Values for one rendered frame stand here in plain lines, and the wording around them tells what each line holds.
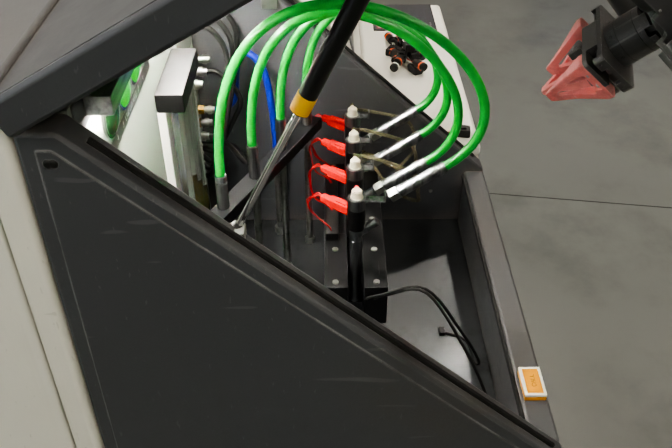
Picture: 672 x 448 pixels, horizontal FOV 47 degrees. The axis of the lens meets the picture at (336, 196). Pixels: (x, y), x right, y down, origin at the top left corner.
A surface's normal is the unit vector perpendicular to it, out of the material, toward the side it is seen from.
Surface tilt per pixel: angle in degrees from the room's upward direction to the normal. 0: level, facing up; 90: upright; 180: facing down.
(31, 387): 90
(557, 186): 0
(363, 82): 90
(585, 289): 0
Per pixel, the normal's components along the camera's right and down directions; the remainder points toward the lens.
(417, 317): 0.00, -0.80
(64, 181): 0.01, 0.60
